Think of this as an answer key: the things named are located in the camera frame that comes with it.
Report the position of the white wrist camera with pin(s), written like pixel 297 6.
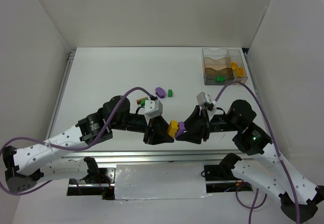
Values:
pixel 205 102
pixel 153 108

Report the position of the yellow butterfly lego brick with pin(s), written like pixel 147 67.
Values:
pixel 240 72

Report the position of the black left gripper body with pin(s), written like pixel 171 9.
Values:
pixel 148 132

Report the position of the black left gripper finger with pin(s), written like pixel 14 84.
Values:
pixel 151 138
pixel 159 124

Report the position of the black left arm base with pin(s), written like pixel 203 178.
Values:
pixel 102 186

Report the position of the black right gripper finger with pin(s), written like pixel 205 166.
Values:
pixel 191 136
pixel 193 121

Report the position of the purple lego plate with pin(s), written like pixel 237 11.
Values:
pixel 181 129

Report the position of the green rounded lego brick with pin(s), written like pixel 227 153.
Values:
pixel 220 79

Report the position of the clear narrow sorting bin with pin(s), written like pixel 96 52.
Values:
pixel 237 66

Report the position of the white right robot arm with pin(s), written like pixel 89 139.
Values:
pixel 298 197

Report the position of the white foil cover panel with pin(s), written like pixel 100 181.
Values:
pixel 159 181

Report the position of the small green lego brick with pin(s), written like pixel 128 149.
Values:
pixel 170 93

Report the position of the brown lego plate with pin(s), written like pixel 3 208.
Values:
pixel 139 101

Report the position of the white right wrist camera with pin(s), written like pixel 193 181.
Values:
pixel 205 102

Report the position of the green curved lego brick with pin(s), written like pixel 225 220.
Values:
pixel 143 102

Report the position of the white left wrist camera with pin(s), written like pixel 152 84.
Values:
pixel 153 108

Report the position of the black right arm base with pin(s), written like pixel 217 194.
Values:
pixel 219 174

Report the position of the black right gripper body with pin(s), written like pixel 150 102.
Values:
pixel 204 127

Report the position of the aluminium table edge rail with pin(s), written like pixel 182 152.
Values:
pixel 124 157

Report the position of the yellow rectangular lego brick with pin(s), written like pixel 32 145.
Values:
pixel 172 128

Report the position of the purple rounded lego brick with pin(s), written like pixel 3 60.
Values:
pixel 160 92

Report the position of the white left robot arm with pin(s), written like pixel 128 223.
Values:
pixel 29 166

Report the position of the clear stepped sorting container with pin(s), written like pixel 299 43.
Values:
pixel 216 63

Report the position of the yellow striped lego brick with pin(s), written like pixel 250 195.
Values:
pixel 234 66

